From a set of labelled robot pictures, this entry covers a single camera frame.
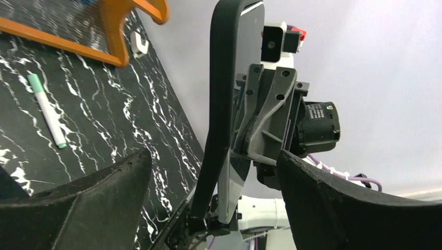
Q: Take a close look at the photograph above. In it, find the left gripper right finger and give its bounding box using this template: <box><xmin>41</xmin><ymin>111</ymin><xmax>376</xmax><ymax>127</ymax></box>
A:
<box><xmin>276</xmin><ymin>151</ymin><xmax>441</xmax><ymax>249</ymax></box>

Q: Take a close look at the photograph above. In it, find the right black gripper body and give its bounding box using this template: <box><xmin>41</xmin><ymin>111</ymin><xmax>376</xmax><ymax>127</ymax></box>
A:
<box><xmin>235</xmin><ymin>64</ymin><xmax>309</xmax><ymax>190</ymax></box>

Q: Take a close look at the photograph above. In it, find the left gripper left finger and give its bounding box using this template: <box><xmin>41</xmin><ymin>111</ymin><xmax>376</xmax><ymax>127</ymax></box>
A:
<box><xmin>1</xmin><ymin>149</ymin><xmax>152</xmax><ymax>249</ymax></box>

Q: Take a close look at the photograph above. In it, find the black phone case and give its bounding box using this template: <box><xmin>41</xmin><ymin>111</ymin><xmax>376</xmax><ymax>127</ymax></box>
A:
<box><xmin>188</xmin><ymin>1</ymin><xmax>265</xmax><ymax>233</ymax></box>

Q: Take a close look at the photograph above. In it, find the black phone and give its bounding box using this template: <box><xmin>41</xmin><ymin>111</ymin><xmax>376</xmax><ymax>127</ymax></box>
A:
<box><xmin>217</xmin><ymin>1</ymin><xmax>265</xmax><ymax>224</ymax></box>

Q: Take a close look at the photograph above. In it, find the white staple remover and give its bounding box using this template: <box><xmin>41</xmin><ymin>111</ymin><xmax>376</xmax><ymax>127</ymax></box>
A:
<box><xmin>130</xmin><ymin>31</ymin><xmax>150</xmax><ymax>58</ymax></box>

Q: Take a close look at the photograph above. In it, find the green white pen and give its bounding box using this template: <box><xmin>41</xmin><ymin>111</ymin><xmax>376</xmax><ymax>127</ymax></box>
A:
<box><xmin>27</xmin><ymin>73</ymin><xmax>67</xmax><ymax>148</ymax></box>

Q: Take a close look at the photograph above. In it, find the orange wooden two-tier shelf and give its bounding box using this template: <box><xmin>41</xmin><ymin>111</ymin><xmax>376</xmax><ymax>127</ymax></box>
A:
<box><xmin>1</xmin><ymin>0</ymin><xmax>170</xmax><ymax>67</ymax></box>

